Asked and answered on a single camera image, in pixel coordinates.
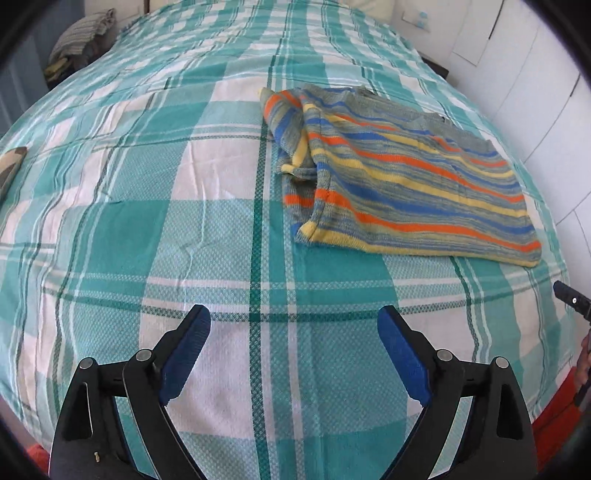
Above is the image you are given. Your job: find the striped knit sweater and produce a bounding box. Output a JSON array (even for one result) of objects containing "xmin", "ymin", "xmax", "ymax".
[{"xmin": 261, "ymin": 84, "xmax": 544, "ymax": 268}]

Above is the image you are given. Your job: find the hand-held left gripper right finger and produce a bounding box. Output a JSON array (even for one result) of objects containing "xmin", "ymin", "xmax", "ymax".
[{"xmin": 376, "ymin": 305, "xmax": 539, "ymax": 480}]

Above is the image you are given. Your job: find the orange cloth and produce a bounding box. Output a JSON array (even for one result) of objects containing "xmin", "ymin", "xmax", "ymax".
[
  {"xmin": 27, "ymin": 444, "xmax": 51, "ymax": 476},
  {"xmin": 532, "ymin": 369, "xmax": 583, "ymax": 462}
]

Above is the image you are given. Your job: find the white wardrobe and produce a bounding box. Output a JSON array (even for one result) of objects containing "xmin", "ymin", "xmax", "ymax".
[{"xmin": 392, "ymin": 0, "xmax": 591, "ymax": 232}]

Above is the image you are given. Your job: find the patterned cream pillow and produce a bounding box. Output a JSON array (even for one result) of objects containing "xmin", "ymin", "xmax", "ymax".
[{"xmin": 0, "ymin": 147, "xmax": 27, "ymax": 197}]

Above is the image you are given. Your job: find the teal plaid bedsheet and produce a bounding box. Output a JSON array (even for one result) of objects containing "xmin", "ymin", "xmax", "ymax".
[{"xmin": 0, "ymin": 0, "xmax": 579, "ymax": 480}]

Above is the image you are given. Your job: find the person's right hand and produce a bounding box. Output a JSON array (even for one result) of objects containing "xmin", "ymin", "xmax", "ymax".
[{"xmin": 574, "ymin": 333, "xmax": 591, "ymax": 389}]

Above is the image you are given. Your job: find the white wall switch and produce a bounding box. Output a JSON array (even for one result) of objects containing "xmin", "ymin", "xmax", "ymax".
[{"xmin": 401, "ymin": 8, "xmax": 433, "ymax": 32}]

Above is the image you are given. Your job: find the pile of grey clothes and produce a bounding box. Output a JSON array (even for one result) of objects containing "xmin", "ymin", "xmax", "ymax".
[{"xmin": 46, "ymin": 9, "xmax": 117, "ymax": 81}]

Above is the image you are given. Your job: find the dark bedside table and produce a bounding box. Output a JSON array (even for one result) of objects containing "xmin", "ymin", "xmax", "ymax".
[{"xmin": 419, "ymin": 54, "xmax": 451, "ymax": 80}]

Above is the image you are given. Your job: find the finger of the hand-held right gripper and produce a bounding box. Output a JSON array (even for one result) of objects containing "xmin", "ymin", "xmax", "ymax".
[{"xmin": 553, "ymin": 280, "xmax": 591, "ymax": 320}]

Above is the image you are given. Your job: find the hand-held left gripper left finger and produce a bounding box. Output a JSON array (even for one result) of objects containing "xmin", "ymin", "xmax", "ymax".
[{"xmin": 48, "ymin": 305, "xmax": 213, "ymax": 480}]

